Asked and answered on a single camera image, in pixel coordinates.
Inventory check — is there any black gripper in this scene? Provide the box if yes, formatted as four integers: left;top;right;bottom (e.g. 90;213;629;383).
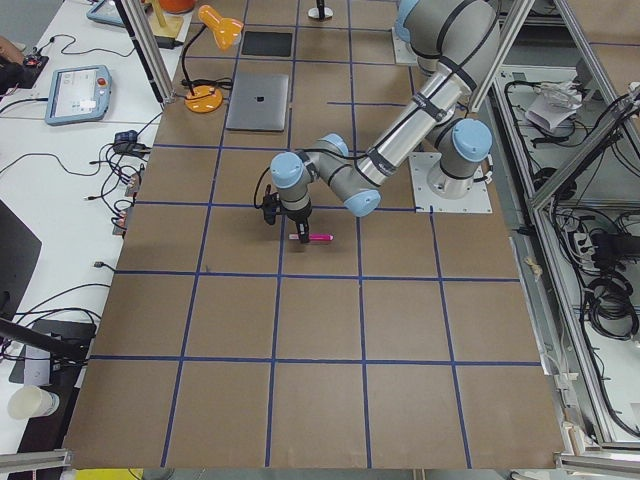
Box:
307;0;334;19
281;197;312;244

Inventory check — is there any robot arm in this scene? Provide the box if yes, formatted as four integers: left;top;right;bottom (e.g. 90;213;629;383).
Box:
254;1;500;243
307;0;418;66

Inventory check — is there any white paper cup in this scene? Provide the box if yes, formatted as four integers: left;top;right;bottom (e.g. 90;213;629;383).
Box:
7;385;60;420

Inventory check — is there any black power adapter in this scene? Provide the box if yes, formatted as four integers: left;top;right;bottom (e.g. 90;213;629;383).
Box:
155;36;183;50

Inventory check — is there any orange desk lamp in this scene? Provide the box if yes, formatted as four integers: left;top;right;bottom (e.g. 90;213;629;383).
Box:
180;4;244;114

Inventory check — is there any black lamp power cable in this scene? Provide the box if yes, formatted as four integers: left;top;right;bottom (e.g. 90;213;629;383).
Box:
167;77;236;104

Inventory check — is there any pink marker pen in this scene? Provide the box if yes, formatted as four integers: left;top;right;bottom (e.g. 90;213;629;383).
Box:
288;233;334;243

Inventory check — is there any orange cylindrical container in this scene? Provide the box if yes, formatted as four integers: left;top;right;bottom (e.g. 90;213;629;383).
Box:
159;0;196;15

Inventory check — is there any wooden stand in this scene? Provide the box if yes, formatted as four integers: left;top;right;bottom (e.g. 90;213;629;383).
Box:
149;0;184;39

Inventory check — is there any blue teach pendant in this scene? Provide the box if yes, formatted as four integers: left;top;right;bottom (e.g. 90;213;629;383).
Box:
86;0;124;28
44;65;112;126

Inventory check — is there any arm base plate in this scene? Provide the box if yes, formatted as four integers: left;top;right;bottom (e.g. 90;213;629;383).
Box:
408;152;493;214
392;30;417;66

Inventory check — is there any black mousepad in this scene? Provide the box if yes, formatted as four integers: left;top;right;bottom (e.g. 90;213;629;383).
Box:
241;31;293;57

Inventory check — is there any silver closed laptop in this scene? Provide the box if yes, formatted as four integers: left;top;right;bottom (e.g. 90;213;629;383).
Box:
226;72;289;132

